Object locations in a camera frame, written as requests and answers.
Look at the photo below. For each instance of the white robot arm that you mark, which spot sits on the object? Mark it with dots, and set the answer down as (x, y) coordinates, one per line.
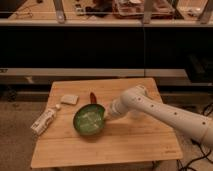
(195, 126)

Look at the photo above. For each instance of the white plastic bottle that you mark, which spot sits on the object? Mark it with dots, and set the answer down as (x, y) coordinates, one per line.
(45, 119)

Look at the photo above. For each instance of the green ceramic bowl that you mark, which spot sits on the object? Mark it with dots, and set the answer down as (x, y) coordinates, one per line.
(89, 119)

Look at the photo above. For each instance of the wooden folding table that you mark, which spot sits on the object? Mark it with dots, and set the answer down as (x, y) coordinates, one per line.
(134, 138)

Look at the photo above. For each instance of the white sponge block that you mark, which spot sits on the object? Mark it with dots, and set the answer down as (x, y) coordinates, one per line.
(69, 99)

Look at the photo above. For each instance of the red sausage toy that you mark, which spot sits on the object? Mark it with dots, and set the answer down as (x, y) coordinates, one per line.
(93, 98)

